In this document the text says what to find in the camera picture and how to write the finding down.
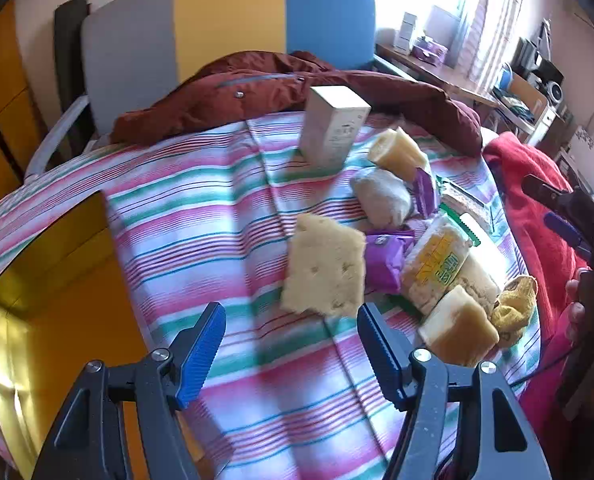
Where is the brown yellow sponge block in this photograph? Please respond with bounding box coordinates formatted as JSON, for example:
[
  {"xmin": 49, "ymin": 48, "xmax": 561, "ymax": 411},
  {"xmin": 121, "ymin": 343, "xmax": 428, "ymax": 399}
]
[{"xmin": 418, "ymin": 285, "xmax": 500, "ymax": 367}]

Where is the maroon padded jacket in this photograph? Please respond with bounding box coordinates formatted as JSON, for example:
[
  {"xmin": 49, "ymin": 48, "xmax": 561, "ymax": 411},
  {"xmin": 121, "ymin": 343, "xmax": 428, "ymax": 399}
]
[{"xmin": 110, "ymin": 51, "xmax": 483, "ymax": 159}]

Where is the yellow sock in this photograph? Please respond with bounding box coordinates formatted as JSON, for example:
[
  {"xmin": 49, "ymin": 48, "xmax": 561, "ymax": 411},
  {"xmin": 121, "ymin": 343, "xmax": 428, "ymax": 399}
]
[{"xmin": 491, "ymin": 275, "xmax": 539, "ymax": 349}]

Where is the pink curtain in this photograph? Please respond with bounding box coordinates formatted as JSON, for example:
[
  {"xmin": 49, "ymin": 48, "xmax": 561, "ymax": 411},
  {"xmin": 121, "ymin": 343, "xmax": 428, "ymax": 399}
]
[{"xmin": 461, "ymin": 0, "xmax": 528, "ymax": 87}]

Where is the red blanket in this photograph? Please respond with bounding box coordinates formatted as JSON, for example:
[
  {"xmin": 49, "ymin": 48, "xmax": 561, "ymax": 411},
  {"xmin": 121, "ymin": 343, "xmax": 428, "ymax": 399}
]
[{"xmin": 482, "ymin": 132, "xmax": 594, "ymax": 480}]

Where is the shelf cart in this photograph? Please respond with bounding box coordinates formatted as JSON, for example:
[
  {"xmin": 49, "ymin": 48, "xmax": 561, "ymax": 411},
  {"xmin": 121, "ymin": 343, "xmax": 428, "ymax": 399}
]
[{"xmin": 491, "ymin": 65, "xmax": 558, "ymax": 147}]

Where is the black speaker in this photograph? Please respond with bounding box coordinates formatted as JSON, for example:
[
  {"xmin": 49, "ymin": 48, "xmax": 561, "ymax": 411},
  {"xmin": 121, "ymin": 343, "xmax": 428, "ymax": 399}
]
[{"xmin": 531, "ymin": 54, "xmax": 568, "ymax": 107}]

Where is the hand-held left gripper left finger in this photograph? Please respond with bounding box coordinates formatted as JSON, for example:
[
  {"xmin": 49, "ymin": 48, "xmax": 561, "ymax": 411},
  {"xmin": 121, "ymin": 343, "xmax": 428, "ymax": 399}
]
[{"xmin": 31, "ymin": 302, "xmax": 227, "ymax": 480}]

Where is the grey cloth bundle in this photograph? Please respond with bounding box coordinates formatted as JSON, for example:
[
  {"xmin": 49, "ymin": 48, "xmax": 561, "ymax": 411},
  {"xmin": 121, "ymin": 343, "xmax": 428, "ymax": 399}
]
[{"xmin": 350, "ymin": 168, "xmax": 412, "ymax": 229}]

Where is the green edged cracker packet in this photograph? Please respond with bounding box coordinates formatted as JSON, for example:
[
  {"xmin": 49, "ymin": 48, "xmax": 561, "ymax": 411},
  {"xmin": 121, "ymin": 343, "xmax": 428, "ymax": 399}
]
[
  {"xmin": 439, "ymin": 180, "xmax": 498, "ymax": 233},
  {"xmin": 401, "ymin": 212, "xmax": 481, "ymax": 312}
]

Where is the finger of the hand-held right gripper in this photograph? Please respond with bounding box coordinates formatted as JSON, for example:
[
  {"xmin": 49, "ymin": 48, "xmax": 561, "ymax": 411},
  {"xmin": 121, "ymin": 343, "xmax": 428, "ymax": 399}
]
[
  {"xmin": 522, "ymin": 174, "xmax": 594, "ymax": 231},
  {"xmin": 544, "ymin": 212, "xmax": 592, "ymax": 261}
]

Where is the maroon gift box gold lined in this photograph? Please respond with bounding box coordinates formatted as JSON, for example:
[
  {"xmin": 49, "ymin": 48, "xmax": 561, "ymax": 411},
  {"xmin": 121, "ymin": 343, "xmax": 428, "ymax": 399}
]
[{"xmin": 0, "ymin": 190, "xmax": 219, "ymax": 480}]

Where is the purple snack packet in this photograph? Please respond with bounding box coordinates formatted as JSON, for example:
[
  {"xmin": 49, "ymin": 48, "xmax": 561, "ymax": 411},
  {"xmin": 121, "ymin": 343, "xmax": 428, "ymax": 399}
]
[
  {"xmin": 364, "ymin": 230, "xmax": 416, "ymax": 294},
  {"xmin": 412, "ymin": 167, "xmax": 441, "ymax": 219}
]

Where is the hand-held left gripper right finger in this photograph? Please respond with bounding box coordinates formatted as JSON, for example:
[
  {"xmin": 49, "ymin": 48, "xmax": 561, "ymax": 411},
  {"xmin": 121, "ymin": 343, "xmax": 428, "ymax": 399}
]
[{"xmin": 358, "ymin": 302, "xmax": 552, "ymax": 480}]

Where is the grey yellow blue headboard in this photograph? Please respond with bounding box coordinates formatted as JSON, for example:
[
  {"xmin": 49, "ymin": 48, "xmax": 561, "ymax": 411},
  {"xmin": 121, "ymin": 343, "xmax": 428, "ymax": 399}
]
[{"xmin": 24, "ymin": 0, "xmax": 378, "ymax": 181}]

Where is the folded yellow sponge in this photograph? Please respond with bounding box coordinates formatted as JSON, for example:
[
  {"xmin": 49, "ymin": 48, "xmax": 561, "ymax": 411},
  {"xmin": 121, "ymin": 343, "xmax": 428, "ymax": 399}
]
[{"xmin": 367, "ymin": 128, "xmax": 429, "ymax": 182}]

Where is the purple tissue pack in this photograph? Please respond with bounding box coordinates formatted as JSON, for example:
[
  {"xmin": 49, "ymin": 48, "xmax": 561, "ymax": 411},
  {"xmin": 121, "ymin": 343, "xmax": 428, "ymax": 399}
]
[{"xmin": 411, "ymin": 37, "xmax": 449, "ymax": 67}]

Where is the white carton box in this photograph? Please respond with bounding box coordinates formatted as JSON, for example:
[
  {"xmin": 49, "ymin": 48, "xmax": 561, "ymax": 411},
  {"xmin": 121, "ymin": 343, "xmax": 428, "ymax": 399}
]
[{"xmin": 298, "ymin": 85, "xmax": 372, "ymax": 171}]

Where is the striped bedsheet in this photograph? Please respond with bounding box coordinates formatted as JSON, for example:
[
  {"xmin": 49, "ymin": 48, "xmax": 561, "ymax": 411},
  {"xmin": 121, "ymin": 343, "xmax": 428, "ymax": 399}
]
[{"xmin": 0, "ymin": 110, "xmax": 544, "ymax": 480}]

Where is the black chair back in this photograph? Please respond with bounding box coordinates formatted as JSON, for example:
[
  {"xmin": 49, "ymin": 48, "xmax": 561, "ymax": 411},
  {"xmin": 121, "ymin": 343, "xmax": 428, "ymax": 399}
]
[{"xmin": 54, "ymin": 0, "xmax": 91, "ymax": 137}]

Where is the yellow sponge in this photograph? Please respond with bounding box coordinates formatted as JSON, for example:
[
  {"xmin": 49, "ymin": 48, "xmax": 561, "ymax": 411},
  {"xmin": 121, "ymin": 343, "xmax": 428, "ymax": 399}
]
[
  {"xmin": 282, "ymin": 213, "xmax": 367, "ymax": 317},
  {"xmin": 367, "ymin": 128, "xmax": 429, "ymax": 182}
]

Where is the wooden desk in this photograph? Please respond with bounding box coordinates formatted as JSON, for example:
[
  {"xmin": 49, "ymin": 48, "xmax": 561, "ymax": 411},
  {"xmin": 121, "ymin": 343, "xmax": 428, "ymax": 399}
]
[{"xmin": 376, "ymin": 42, "xmax": 502, "ymax": 111}]

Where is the small white paper box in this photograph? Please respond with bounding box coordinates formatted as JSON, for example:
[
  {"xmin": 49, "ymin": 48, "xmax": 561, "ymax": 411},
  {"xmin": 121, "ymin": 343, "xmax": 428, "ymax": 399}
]
[{"xmin": 394, "ymin": 11, "xmax": 418, "ymax": 54}]

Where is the person's right hand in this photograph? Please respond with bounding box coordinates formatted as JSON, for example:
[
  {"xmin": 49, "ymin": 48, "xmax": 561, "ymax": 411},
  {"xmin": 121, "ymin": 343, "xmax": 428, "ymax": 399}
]
[{"xmin": 566, "ymin": 280, "xmax": 585, "ymax": 343}]

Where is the black cable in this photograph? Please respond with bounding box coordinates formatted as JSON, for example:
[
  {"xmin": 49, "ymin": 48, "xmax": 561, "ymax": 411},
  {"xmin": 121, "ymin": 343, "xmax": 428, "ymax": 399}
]
[{"xmin": 511, "ymin": 344, "xmax": 574, "ymax": 387}]

